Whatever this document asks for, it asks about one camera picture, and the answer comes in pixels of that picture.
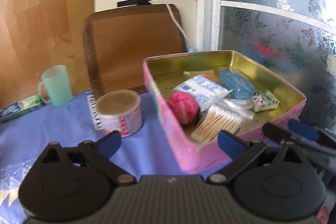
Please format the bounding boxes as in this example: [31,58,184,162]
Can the green white small box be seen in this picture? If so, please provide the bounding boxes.
[252,90,280,113]

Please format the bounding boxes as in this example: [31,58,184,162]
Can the cotton swab bag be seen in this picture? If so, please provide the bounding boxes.
[190,100,254,144]

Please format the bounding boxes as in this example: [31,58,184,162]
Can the blue plastic case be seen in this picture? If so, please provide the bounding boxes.
[219,69,255,100]

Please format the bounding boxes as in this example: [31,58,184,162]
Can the pink yarn ball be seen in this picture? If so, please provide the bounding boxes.
[167,92,199,125]

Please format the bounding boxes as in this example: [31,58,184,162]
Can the blue white tissue packet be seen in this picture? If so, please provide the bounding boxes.
[174,75,232,112]

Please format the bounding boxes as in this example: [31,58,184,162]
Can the pink biscuit tin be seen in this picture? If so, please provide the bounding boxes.
[143,51,306,174]

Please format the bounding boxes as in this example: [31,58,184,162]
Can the blue patterned tablecloth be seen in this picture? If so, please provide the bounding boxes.
[0,90,237,224]

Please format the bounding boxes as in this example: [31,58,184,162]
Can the mint green plastic cup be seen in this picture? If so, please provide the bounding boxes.
[38,65,73,107]

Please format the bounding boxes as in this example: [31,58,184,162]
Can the green toothpaste box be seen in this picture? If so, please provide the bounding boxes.
[1,94,44,123]

